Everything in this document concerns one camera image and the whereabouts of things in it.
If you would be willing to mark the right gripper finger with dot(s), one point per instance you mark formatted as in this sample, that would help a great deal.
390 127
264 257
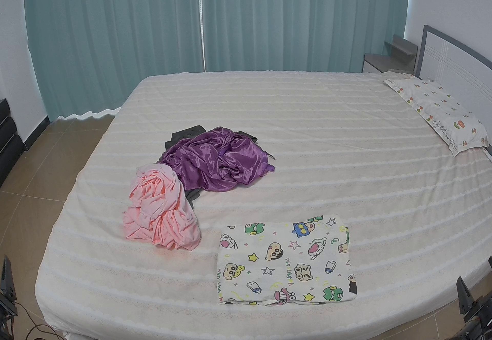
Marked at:
464 294
490 269

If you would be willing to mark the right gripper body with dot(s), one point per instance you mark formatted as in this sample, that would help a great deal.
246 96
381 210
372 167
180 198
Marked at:
482 311

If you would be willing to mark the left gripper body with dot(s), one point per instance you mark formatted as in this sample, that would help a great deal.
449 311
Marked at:
7 304

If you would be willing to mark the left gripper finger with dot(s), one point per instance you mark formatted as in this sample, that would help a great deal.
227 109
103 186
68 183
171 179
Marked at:
7 281

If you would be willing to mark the white printed pyjama garment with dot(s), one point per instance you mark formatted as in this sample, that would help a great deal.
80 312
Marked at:
284 261

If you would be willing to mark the bed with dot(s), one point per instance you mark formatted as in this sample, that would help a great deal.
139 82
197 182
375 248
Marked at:
307 138

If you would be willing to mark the black chest of drawers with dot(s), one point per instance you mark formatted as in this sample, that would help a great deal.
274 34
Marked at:
7 138

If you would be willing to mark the white printed pillow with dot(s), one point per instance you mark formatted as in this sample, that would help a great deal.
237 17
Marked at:
442 112

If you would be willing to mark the pink garment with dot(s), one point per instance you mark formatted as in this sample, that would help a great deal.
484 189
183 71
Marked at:
161 211

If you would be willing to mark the dark grey garment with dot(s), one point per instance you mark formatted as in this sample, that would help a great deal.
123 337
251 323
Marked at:
182 137

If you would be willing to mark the grey bedside table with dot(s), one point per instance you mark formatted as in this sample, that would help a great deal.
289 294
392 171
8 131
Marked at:
388 58

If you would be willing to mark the purple satin garment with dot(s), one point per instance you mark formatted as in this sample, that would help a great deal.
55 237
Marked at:
219 161

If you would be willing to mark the blue-green curtain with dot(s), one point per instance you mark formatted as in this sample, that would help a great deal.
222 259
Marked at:
115 23
303 8

